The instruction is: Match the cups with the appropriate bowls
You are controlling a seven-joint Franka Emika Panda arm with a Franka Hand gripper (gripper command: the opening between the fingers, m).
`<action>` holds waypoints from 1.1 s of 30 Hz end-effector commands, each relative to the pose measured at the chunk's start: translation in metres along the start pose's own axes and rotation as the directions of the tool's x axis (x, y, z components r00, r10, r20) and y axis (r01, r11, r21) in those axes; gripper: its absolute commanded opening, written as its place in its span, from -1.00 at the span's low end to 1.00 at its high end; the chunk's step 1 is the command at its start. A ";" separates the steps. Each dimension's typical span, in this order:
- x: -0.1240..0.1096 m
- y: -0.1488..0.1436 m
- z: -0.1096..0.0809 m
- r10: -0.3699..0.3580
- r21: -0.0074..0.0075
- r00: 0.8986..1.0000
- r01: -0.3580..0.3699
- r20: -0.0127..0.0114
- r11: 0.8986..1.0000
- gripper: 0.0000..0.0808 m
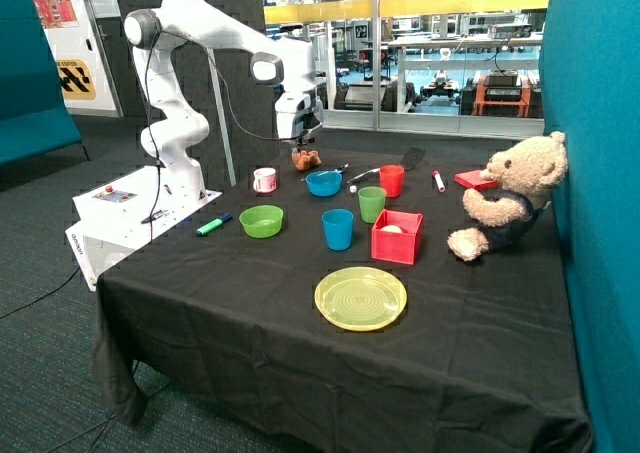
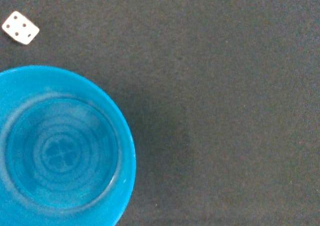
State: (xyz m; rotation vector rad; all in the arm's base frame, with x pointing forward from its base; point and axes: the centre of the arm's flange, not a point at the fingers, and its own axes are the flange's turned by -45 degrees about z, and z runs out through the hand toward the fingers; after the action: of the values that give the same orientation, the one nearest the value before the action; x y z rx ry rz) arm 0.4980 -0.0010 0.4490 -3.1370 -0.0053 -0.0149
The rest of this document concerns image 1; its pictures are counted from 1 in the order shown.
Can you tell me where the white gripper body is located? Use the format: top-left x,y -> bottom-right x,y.
275,92 -> 324,140

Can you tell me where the green plastic cup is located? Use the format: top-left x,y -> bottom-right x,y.
358,186 -> 386,224

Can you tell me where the blue plastic cup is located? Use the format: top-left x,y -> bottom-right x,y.
321,209 -> 354,251

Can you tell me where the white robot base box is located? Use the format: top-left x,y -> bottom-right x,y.
66,166 -> 221,291

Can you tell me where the small brown plush toy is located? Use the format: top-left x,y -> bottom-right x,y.
291,150 -> 322,172

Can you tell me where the blue plastic bowl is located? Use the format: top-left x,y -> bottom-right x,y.
305,171 -> 343,197

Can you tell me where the pink white mug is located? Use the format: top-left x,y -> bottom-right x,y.
253,167 -> 277,194

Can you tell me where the green plastic bowl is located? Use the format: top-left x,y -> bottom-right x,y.
239,205 -> 284,239

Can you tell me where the red plastic cup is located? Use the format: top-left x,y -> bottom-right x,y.
379,165 -> 405,198

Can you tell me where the black spatula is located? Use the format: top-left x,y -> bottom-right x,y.
399,146 -> 425,171

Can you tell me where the white ball in box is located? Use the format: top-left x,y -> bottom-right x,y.
381,224 -> 404,233

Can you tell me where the green blue highlighter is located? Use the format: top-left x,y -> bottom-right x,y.
195,213 -> 232,237

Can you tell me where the red white marker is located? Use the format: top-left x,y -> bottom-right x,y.
432,170 -> 446,193

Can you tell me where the red square box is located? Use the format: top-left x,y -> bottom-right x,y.
371,209 -> 424,265

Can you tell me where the black pen on base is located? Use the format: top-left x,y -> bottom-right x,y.
141,210 -> 169,224

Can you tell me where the yellow plastic plate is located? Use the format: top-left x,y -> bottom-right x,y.
314,267 -> 407,332

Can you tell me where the black tablecloth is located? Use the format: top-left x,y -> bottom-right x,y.
90,157 -> 593,452

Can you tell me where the red flat box lid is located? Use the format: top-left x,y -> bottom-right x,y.
454,170 -> 500,191

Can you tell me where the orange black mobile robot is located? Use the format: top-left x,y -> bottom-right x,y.
472,70 -> 531,118

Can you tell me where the beige teddy bear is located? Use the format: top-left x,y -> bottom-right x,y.
447,131 -> 569,262

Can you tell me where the yellow black sign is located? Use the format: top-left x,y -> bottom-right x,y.
56,59 -> 96,101

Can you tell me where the teal sofa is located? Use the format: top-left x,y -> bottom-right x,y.
1,0 -> 83,166

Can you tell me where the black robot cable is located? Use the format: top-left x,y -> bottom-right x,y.
141,28 -> 301,225

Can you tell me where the teal partition wall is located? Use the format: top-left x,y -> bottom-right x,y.
540,0 -> 639,452

